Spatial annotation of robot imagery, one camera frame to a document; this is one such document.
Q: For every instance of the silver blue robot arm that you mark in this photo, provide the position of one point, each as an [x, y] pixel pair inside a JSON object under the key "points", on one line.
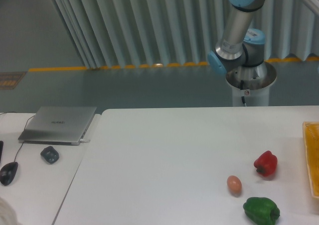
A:
{"points": [[229, 49]]}

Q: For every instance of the green bell pepper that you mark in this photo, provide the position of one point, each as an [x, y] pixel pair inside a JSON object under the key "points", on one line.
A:
{"points": [[261, 210]]}

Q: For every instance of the black power adapter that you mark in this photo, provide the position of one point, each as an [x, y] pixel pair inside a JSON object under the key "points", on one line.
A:
{"points": [[50, 154]]}

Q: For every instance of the corrugated grey curtain partition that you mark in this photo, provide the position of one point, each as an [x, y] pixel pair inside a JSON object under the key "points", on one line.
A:
{"points": [[127, 33]]}

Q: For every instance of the silver closed laptop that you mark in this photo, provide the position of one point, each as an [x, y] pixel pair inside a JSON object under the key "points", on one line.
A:
{"points": [[58, 125]]}

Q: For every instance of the red bell pepper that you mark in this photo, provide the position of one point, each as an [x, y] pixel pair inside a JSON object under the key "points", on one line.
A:
{"points": [[266, 164]]}

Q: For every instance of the brown egg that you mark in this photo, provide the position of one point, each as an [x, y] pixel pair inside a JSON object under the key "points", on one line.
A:
{"points": [[234, 184]]}

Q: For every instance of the white object bottom left corner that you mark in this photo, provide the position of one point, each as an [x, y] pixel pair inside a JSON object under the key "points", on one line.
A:
{"points": [[7, 214]]}

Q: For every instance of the black device at left edge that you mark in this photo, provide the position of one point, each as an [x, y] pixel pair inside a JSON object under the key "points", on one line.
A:
{"points": [[1, 149]]}

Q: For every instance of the yellow woven basket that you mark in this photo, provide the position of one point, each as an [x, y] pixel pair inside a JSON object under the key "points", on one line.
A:
{"points": [[311, 142]]}

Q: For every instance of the black computer mouse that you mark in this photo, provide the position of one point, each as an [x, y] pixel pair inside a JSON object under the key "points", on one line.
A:
{"points": [[8, 172]]}

